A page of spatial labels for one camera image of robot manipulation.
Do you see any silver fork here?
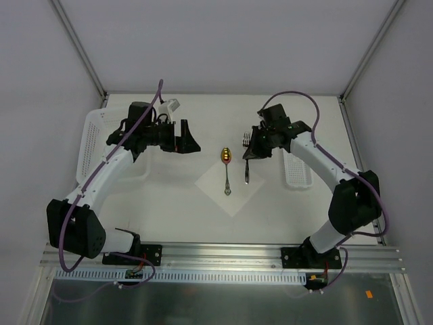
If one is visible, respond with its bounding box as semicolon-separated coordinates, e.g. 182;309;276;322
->
242;132;251;185

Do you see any iridescent gold spoon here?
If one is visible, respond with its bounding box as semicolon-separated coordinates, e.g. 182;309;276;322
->
221;147;232;196

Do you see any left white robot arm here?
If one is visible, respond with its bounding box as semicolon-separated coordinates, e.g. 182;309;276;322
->
47;99;201;264

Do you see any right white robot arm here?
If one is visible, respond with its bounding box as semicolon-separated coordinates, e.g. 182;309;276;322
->
243;104;382;268

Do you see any white paper napkin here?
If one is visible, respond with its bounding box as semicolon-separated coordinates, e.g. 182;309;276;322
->
195;159;265;217

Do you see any small white perforated tray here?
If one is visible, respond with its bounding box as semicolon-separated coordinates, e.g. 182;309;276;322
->
283;151;313;190

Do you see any large white perforated basket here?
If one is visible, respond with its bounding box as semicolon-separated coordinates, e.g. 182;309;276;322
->
76;106;151;184

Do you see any orange tape piece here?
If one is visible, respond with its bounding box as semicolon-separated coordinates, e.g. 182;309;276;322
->
365;290;373;299

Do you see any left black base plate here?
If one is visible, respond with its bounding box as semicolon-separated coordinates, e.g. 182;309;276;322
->
102;244;163;266

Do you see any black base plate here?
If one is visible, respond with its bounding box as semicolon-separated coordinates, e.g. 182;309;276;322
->
102;244;163;266
280;246;342;270

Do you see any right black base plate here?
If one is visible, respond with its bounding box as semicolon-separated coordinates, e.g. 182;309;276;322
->
280;246;342;270

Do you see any left aluminium frame post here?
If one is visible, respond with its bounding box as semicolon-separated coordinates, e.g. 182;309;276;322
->
49;0;108;103

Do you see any aluminium frame post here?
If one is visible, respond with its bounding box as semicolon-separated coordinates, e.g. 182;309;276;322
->
49;0;108;103
340;0;407;104

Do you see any white slotted cable duct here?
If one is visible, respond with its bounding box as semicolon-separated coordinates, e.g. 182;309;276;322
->
55;268;306;286

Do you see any aluminium mounting rail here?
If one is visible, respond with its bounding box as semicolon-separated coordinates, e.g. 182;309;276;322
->
39;242;407;274

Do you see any right aluminium frame post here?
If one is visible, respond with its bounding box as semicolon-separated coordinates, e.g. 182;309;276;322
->
340;0;407;104

